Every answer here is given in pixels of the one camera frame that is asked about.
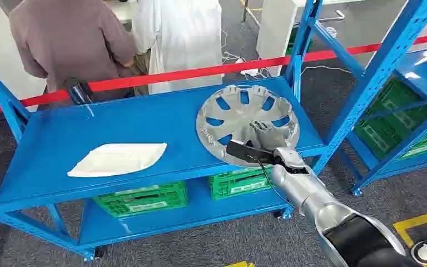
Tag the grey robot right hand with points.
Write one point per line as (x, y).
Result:
(270, 137)

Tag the silver car hubcap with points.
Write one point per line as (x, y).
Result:
(235, 121)

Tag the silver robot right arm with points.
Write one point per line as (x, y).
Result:
(320, 201)

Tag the white pillar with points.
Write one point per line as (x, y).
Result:
(276, 33)

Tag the red barrier tape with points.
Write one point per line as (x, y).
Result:
(184, 74)

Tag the person in white coat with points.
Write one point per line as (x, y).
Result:
(184, 40)

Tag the large blue shelf rack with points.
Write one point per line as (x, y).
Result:
(88, 136)

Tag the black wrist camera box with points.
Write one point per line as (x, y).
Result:
(246, 152)

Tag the metal tube frame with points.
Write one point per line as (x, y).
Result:
(252, 14)

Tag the black barrier post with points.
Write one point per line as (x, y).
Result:
(78, 92)

